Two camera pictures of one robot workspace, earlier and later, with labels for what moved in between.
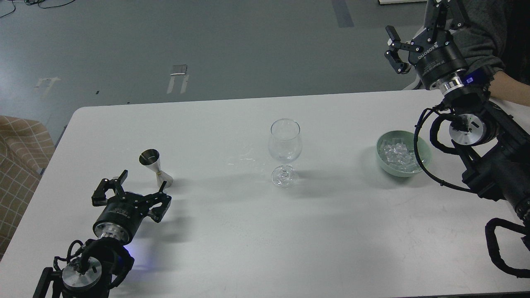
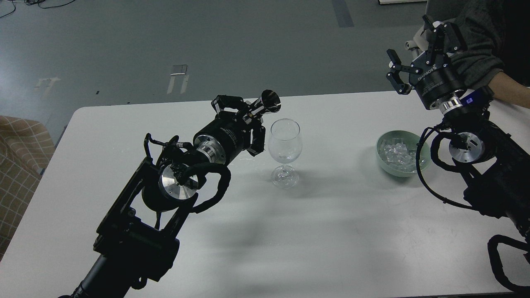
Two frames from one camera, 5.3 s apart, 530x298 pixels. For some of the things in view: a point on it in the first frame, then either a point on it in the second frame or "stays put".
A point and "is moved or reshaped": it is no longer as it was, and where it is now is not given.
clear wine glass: x=285 y=144 stays put
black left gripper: x=121 y=217 to x=229 y=134
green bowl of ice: x=396 y=152 stays put
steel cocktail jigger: x=150 y=158 is moved or reshaped
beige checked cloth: x=27 y=148 stays put
